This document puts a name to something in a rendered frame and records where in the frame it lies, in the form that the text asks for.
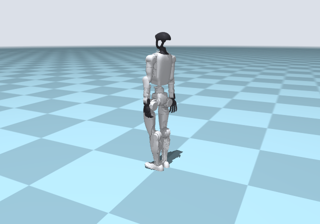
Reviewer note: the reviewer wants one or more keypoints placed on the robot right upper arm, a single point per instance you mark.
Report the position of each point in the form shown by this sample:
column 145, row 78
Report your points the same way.
column 172, row 68

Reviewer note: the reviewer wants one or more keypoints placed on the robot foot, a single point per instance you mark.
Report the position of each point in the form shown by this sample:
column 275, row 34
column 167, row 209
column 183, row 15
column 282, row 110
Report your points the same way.
column 165, row 164
column 152, row 165

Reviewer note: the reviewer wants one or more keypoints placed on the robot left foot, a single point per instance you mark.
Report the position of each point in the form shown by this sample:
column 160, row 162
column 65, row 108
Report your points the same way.
column 152, row 165

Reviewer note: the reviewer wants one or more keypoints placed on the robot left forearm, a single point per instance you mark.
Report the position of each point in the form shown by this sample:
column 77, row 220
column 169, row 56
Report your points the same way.
column 146, row 91

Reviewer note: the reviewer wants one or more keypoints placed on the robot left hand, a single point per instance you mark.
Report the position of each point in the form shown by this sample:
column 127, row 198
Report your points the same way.
column 146, row 109

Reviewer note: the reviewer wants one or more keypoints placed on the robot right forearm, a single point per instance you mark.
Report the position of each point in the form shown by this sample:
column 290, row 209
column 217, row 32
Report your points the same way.
column 171, row 87

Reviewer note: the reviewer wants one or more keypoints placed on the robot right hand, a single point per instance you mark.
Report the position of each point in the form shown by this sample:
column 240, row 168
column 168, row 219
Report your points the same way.
column 174, row 104

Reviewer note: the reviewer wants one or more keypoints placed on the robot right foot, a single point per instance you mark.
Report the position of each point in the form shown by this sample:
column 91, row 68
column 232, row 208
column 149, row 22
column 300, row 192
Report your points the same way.
column 165, row 164

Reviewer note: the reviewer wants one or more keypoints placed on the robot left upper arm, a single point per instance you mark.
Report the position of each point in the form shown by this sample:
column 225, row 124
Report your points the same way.
column 150, row 61

